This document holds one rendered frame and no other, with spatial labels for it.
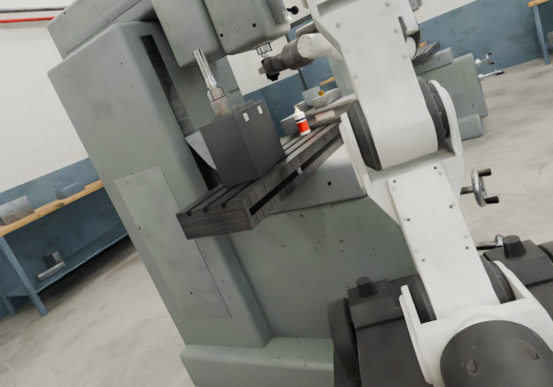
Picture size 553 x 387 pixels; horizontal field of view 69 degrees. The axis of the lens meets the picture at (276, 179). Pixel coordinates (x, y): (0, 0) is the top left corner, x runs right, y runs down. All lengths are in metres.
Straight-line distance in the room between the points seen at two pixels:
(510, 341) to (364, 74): 0.46
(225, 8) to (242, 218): 0.72
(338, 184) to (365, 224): 0.16
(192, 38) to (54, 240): 4.28
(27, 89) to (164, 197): 4.32
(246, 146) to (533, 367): 0.78
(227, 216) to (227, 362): 0.98
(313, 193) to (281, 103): 7.72
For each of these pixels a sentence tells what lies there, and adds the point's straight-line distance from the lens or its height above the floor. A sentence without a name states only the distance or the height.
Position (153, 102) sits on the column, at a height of 1.27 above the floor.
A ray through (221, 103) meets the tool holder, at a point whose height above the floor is 1.17.
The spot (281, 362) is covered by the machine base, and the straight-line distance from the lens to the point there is 1.68.
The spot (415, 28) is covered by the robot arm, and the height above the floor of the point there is 1.17.
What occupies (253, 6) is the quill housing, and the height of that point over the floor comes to 1.41.
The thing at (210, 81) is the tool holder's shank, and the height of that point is 1.24.
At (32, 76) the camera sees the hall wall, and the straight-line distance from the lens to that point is 5.89.
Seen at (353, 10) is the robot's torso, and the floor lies 1.23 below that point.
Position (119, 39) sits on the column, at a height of 1.50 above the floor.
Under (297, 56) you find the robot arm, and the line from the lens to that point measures 1.30.
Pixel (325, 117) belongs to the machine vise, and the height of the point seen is 0.98.
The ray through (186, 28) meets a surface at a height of 1.45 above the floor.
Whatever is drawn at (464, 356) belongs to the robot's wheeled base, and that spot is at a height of 0.74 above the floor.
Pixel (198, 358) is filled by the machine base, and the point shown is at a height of 0.19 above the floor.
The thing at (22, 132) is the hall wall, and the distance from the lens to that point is 5.58.
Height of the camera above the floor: 1.17
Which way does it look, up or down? 13 degrees down
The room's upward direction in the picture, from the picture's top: 22 degrees counter-clockwise
